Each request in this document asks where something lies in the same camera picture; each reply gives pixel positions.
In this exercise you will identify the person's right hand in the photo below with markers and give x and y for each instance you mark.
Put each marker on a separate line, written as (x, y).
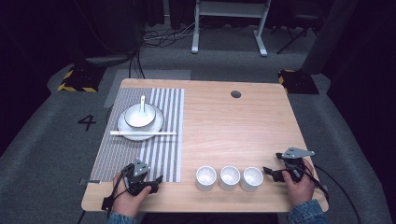
(300, 189)

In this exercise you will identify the white bowl with dark rim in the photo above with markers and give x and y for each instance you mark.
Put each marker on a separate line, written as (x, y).
(138, 119)

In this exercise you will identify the black tripod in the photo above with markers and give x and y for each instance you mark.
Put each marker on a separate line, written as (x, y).
(295, 31)

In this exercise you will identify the grey striped placemat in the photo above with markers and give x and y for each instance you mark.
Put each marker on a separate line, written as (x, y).
(168, 155)

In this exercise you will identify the white metal stand frame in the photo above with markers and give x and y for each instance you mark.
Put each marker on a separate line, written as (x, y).
(230, 9)

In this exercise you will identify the grey post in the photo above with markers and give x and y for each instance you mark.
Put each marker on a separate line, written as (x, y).
(330, 34)

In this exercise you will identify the white plate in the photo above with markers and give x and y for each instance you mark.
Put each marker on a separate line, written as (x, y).
(155, 123)

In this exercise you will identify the white ceramic spoon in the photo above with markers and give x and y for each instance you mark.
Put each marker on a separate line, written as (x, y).
(142, 102)

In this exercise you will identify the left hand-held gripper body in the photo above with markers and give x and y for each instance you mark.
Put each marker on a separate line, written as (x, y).
(137, 174)

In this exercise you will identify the white cup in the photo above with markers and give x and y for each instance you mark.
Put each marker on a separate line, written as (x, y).
(205, 178)
(229, 178)
(251, 179)

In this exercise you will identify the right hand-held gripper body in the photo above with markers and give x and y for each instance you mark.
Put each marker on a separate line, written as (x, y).
(294, 160)

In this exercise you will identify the person's left hand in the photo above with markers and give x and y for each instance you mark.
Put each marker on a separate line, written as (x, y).
(128, 202)

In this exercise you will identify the yellow black striped base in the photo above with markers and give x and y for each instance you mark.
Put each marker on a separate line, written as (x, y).
(299, 82)
(81, 79)

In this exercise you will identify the white chopstick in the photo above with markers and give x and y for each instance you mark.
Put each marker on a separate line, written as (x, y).
(143, 132)

